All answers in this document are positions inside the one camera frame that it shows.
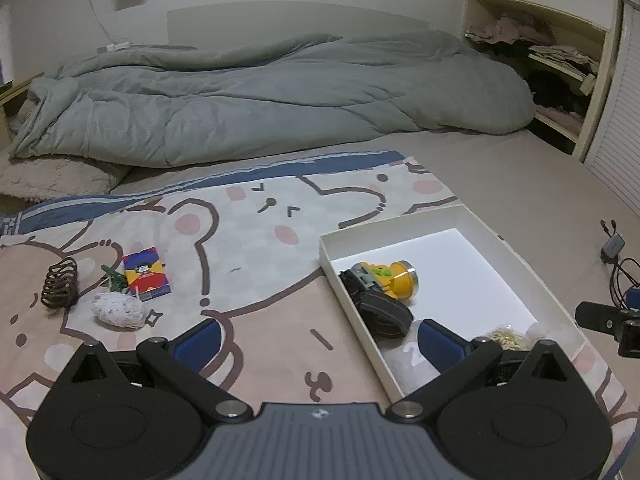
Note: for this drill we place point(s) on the green plastic clip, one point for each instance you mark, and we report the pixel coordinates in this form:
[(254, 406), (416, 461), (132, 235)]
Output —
[(114, 280)]

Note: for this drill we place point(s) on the wooden bedside shelf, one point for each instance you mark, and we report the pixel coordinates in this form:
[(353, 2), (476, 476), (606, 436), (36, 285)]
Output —
[(22, 86)]

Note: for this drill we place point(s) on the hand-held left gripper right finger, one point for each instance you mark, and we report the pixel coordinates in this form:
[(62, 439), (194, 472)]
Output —
[(442, 345)]

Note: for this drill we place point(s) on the printed cartoon blanket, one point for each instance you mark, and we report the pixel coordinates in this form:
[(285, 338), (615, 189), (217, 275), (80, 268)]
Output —
[(250, 270)]

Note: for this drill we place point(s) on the grey duvet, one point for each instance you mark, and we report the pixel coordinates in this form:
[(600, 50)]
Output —
[(250, 100)]

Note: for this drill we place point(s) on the pink crumpled clothes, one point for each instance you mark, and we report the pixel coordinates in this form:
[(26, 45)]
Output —
[(505, 30)]

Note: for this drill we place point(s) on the red and blue card box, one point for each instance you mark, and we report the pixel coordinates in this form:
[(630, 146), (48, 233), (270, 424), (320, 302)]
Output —
[(145, 272)]

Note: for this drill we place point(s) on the bag of rubber bands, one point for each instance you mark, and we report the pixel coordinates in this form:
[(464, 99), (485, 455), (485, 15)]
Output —
[(507, 339)]

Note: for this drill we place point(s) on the beige folded clothes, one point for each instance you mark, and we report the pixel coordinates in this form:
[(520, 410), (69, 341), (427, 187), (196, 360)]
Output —
[(560, 55)]

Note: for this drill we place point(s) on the dark clothes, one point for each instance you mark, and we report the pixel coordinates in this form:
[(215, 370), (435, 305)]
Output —
[(555, 90)]

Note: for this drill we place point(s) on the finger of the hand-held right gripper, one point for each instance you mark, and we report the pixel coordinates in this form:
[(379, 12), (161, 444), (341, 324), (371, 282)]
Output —
[(597, 316)]

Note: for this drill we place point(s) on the pink folded clothes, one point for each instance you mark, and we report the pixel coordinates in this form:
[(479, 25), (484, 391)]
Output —
[(560, 120)]

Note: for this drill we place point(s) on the white knotted cloth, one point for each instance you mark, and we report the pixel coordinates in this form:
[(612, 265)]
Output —
[(536, 331)]

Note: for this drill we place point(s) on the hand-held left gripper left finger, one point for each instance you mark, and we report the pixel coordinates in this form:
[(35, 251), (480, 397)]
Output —
[(197, 345)]

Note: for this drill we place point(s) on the white power strip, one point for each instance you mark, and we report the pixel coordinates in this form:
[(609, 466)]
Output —
[(115, 47)]

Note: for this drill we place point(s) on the white louvered door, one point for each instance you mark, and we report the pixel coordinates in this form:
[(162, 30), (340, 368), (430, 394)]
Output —
[(615, 125)]

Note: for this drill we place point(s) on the cream open shelf unit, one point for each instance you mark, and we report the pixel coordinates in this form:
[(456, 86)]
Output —
[(595, 110)]

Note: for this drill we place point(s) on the white shallow cardboard box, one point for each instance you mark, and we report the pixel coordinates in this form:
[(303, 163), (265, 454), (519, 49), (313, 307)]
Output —
[(450, 260)]

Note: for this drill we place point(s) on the white mesh scrubber ball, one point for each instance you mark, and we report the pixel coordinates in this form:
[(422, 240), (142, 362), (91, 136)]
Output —
[(120, 310)]

